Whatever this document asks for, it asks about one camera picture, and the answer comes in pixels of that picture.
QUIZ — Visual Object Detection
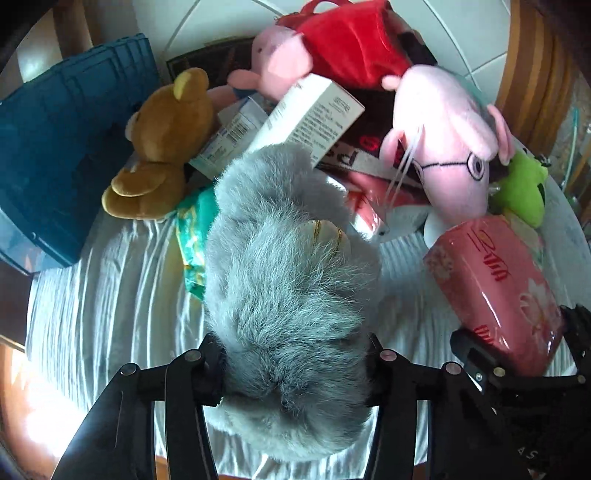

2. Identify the brown teddy bear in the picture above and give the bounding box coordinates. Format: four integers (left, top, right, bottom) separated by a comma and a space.
102, 68, 218, 223

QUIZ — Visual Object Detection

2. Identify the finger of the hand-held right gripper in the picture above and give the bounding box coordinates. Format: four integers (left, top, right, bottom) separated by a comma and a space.
560, 304, 591, 367
450, 328, 505, 393

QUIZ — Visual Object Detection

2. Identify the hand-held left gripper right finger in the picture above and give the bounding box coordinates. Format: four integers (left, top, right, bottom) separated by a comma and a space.
365, 333, 532, 480

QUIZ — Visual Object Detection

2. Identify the white bed sheet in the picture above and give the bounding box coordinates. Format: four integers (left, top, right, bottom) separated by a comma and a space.
25, 185, 588, 477

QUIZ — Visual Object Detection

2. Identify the pink pig plush with glasses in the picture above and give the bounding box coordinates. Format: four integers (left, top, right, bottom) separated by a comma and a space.
381, 65, 514, 224

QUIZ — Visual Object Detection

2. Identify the pink pig plush red dress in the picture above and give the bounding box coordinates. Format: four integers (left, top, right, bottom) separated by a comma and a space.
206, 0, 439, 109

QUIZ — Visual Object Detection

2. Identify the blue plastic container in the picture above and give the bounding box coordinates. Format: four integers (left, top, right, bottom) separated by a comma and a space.
0, 33, 160, 271

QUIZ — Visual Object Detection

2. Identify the pink tissue pack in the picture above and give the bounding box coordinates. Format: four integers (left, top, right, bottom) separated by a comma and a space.
422, 217, 566, 377

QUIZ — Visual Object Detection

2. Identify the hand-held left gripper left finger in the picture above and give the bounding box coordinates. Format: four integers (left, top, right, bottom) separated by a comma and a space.
50, 333, 229, 480

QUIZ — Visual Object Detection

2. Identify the red plastic packet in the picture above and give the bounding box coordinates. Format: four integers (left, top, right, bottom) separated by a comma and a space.
344, 173, 430, 241

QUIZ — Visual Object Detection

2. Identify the grey furry plush toy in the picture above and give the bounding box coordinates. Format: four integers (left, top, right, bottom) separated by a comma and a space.
203, 142, 384, 462

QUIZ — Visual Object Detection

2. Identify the green snack packet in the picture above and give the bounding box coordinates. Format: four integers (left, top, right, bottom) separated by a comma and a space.
177, 188, 220, 301

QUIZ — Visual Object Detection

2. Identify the green frog plush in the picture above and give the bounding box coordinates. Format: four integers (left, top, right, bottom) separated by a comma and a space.
489, 150, 549, 228

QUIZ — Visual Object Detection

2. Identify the blue white carton box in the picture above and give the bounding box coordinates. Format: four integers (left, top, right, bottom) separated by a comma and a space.
188, 96, 273, 178

